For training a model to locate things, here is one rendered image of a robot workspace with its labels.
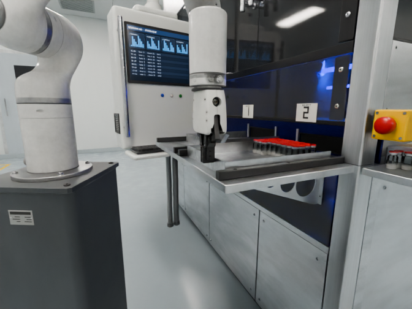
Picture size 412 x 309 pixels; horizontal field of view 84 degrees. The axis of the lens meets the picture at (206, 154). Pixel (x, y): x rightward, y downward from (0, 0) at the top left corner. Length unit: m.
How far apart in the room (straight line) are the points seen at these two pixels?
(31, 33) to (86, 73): 5.32
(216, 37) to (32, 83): 0.44
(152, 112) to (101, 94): 4.58
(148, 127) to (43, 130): 0.80
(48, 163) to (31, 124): 0.10
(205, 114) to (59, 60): 0.43
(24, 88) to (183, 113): 0.97
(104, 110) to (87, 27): 1.78
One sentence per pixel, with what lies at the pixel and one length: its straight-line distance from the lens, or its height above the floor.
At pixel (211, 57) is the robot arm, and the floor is 1.14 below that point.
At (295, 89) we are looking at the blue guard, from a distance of 0.88.
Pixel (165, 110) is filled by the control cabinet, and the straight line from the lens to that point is 1.44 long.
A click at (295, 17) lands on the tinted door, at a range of 0.96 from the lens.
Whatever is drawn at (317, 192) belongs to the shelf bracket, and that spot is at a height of 0.77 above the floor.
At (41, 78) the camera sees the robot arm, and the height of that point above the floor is 1.10.
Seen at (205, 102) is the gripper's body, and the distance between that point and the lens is 0.50.
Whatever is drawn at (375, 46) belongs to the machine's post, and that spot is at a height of 1.18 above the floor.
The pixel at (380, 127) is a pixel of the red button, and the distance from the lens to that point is 0.66.
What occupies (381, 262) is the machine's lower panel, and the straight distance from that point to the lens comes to 1.02.
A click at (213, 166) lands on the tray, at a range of 0.57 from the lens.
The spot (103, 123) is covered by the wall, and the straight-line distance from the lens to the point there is 5.95.
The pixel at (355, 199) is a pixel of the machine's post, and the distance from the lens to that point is 0.76.
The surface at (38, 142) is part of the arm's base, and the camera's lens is 0.70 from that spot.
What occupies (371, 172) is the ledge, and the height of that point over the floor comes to 0.87.
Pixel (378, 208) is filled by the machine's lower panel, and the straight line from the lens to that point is 0.88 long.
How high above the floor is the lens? 1.03
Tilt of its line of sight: 11 degrees down
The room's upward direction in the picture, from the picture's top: straight up
